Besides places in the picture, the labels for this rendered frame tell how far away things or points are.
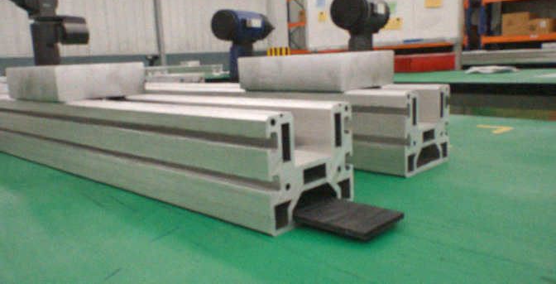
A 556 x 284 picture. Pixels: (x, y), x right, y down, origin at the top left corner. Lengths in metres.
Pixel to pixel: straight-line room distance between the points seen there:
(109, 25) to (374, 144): 12.44
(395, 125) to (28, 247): 0.33
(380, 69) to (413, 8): 3.12
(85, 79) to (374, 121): 0.33
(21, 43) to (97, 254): 11.93
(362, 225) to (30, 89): 0.46
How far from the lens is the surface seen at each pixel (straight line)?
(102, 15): 12.81
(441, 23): 3.55
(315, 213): 0.35
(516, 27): 10.69
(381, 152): 0.49
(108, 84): 0.60
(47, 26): 1.25
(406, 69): 2.79
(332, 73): 0.50
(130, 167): 0.47
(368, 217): 0.34
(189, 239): 0.34
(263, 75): 0.57
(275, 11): 8.99
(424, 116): 0.54
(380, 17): 0.79
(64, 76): 0.58
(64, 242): 0.38
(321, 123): 0.37
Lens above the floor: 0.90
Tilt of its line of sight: 8 degrees down
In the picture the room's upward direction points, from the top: 3 degrees counter-clockwise
